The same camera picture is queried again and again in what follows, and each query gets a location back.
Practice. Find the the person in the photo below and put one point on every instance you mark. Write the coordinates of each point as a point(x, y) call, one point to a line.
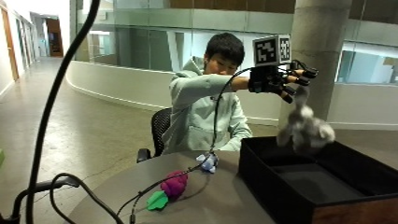
point(195, 118)

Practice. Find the black open storage box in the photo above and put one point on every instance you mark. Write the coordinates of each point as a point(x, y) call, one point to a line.
point(291, 186)

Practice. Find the white marker cube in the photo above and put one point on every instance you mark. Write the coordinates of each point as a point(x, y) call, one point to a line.
point(271, 51)

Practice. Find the purple plush with green leaf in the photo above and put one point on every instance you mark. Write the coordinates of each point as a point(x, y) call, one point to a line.
point(174, 186)

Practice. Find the glass balustrade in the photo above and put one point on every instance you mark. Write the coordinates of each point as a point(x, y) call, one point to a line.
point(166, 31)

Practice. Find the grey plush toy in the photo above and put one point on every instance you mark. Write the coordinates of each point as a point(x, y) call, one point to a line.
point(307, 130)

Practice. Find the small blue white plush toy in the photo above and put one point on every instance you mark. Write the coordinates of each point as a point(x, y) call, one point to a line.
point(208, 162)

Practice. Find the wooden door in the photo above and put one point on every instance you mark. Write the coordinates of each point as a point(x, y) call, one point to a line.
point(10, 43)

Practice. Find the black mesh office chair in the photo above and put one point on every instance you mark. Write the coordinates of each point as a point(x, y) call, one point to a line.
point(160, 127)

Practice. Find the concrete column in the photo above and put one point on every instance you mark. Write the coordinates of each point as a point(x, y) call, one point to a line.
point(319, 46)

